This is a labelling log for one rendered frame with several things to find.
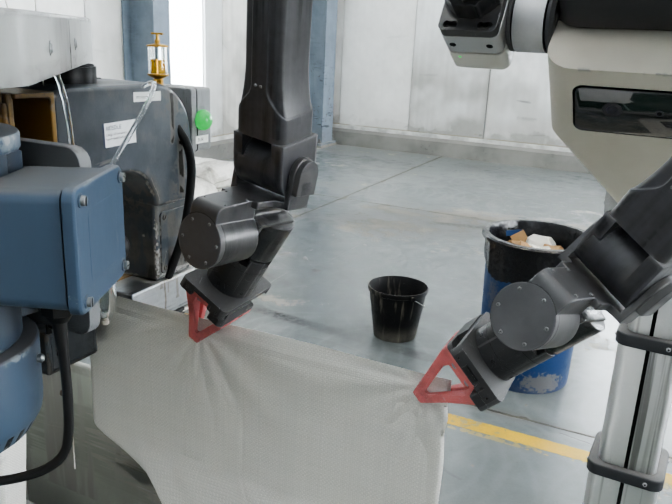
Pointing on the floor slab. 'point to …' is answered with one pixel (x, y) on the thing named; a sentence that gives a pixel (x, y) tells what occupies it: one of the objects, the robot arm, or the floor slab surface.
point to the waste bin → (526, 260)
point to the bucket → (396, 307)
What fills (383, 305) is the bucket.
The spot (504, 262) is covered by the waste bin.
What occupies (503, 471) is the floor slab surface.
